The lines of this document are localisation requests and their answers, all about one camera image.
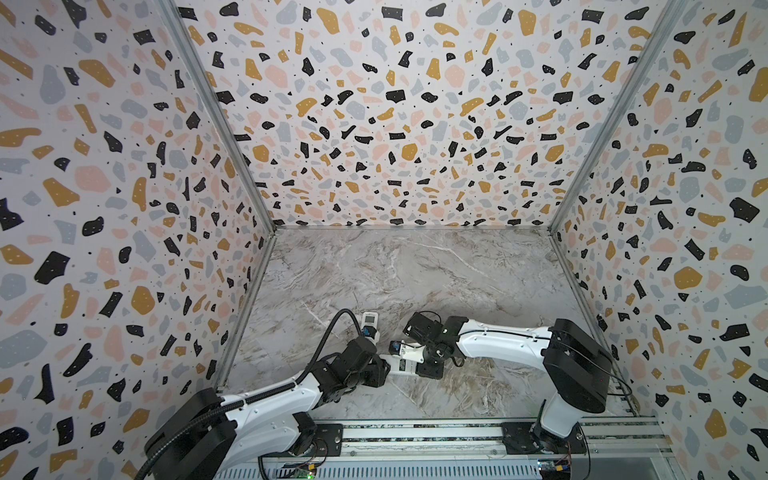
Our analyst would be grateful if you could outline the red and white remote control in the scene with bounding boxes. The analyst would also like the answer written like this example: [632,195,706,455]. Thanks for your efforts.
[380,355,419,377]

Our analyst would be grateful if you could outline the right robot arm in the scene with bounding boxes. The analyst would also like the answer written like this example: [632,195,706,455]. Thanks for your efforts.
[388,312,612,453]

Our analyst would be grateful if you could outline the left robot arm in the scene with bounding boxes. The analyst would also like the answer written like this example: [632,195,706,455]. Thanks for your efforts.
[136,336,391,479]

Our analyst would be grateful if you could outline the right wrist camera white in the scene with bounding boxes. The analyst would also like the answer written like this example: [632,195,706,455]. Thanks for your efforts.
[388,341,425,364]

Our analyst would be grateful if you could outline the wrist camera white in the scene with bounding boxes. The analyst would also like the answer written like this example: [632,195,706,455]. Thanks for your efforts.
[388,341,425,364]
[362,324,380,345]

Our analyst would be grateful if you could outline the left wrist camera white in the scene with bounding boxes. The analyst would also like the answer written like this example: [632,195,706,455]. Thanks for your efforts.
[362,324,380,345]

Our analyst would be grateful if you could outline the aluminium mounting rail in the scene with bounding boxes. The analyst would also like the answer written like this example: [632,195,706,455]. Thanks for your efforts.
[167,416,679,480]

